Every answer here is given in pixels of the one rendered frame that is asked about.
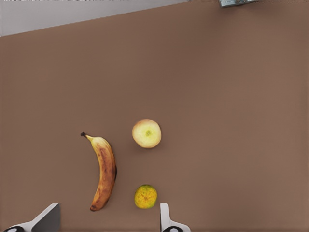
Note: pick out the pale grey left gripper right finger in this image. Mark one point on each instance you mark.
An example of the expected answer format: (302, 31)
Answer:
(165, 218)

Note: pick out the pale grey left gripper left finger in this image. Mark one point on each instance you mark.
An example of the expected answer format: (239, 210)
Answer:
(46, 218)

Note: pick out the yellow-green orange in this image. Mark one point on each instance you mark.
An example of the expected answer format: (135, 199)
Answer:
(145, 196)

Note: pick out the brown-spotted yellow banana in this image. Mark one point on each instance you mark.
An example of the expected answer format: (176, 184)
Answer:
(105, 174)

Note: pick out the pale yellow apple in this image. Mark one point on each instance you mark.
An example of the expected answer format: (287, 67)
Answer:
(146, 133)

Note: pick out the silver frame post foot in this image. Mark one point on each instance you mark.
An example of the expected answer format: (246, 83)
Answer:
(229, 3)

